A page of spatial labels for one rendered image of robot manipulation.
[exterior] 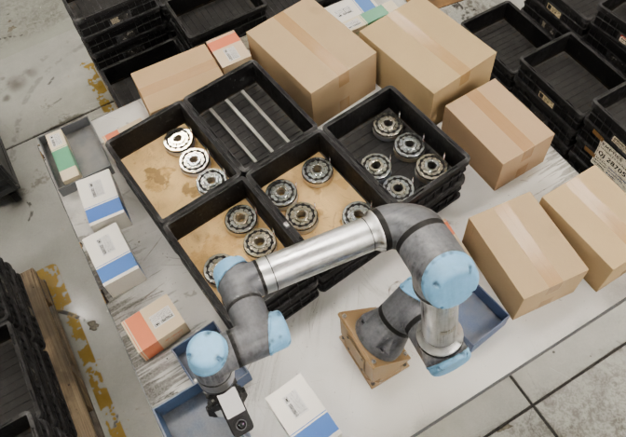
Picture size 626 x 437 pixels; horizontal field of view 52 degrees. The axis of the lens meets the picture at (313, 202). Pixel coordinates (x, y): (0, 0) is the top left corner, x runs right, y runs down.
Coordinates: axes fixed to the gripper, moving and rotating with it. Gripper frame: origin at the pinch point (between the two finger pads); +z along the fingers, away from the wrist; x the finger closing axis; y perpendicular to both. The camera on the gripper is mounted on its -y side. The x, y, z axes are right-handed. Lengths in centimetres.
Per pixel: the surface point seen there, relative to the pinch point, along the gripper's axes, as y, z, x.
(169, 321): 44, 35, 4
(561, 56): 91, 61, -201
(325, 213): 50, 26, -53
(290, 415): 1.4, 32.6, -14.6
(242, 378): 18.1, 36.2, -7.8
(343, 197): 52, 25, -61
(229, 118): 102, 27, -44
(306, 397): 3.4, 32.1, -20.7
